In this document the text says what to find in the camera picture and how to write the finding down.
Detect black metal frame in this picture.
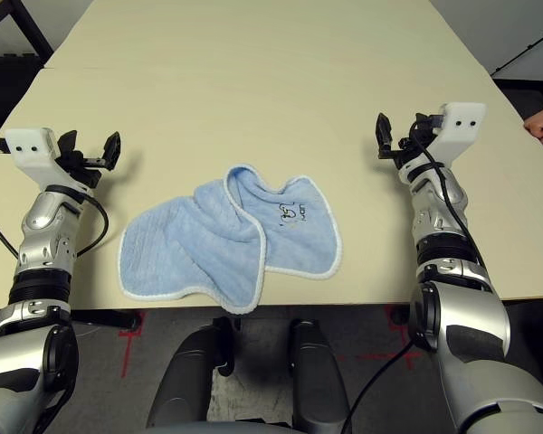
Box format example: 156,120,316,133
0,0,55,60

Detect light blue terry towel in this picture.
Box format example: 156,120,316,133
117,163,345,316

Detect black foam floor mat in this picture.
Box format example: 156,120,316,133
0,53,44,141

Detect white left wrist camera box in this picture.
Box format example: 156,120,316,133
2,127,85,189

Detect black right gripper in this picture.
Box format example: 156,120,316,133
374,112,435,172

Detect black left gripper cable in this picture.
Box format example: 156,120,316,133
71,190,110,258

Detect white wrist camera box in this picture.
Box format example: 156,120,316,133
427,102,488,168
2,127,85,189

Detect black furniture with white edge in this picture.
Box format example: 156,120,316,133
491,26,543,119

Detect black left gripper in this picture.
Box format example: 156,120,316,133
53,129,122,189

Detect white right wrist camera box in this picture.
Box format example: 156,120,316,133
427,102,488,168

